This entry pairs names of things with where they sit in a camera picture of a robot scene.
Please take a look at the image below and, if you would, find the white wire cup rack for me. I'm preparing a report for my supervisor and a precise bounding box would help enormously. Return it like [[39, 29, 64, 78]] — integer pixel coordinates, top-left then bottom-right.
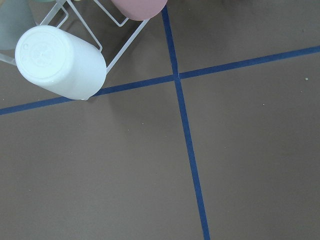
[[0, 0, 148, 86]]

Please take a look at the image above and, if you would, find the green plastic cup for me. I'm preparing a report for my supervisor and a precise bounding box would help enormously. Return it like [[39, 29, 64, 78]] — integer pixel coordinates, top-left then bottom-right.
[[0, 0, 36, 50]]

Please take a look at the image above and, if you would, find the white plastic cup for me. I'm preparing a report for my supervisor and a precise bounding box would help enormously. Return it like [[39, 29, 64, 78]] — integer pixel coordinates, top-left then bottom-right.
[[15, 25, 107, 100]]

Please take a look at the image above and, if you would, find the pink plastic cup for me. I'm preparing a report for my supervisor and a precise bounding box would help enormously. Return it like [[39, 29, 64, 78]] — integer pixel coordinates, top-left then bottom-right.
[[111, 0, 168, 21]]

